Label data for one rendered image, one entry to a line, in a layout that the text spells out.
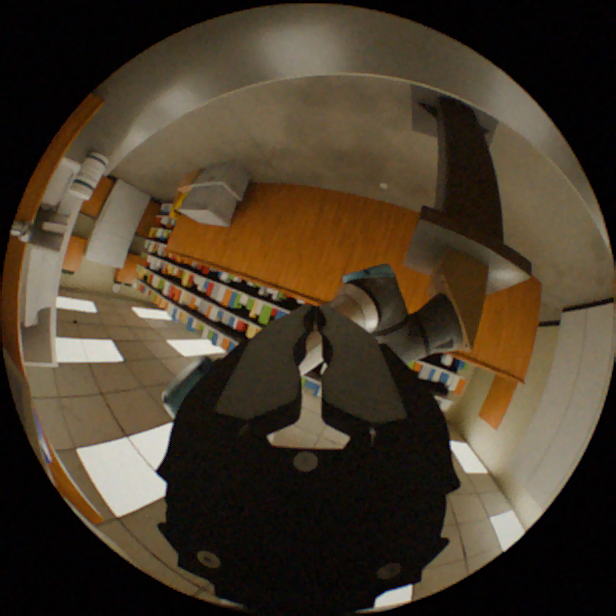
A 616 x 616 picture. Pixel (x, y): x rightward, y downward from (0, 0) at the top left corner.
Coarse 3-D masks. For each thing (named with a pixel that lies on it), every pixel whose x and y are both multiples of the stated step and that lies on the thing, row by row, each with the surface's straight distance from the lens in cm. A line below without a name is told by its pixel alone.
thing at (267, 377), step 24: (312, 312) 12; (264, 336) 10; (288, 336) 9; (240, 360) 9; (264, 360) 8; (288, 360) 8; (240, 384) 8; (264, 384) 8; (288, 384) 7; (216, 408) 7; (240, 408) 7; (264, 408) 7; (288, 408) 7
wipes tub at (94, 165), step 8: (88, 160) 89; (96, 160) 87; (104, 160) 89; (80, 168) 91; (88, 168) 87; (96, 168) 87; (104, 168) 91; (80, 176) 87; (88, 176) 86; (96, 176) 88; (72, 184) 89; (80, 184) 86; (88, 184) 86; (72, 192) 91; (80, 192) 85; (88, 192) 87
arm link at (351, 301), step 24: (384, 264) 46; (360, 288) 41; (384, 288) 44; (360, 312) 40; (384, 312) 44; (312, 336) 35; (216, 360) 35; (312, 360) 35; (168, 384) 39; (192, 384) 30; (168, 408) 34
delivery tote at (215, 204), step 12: (192, 192) 261; (204, 192) 241; (216, 192) 225; (228, 192) 236; (192, 204) 243; (204, 204) 225; (216, 204) 223; (228, 204) 236; (192, 216) 265; (204, 216) 241; (216, 216) 223; (228, 216) 237
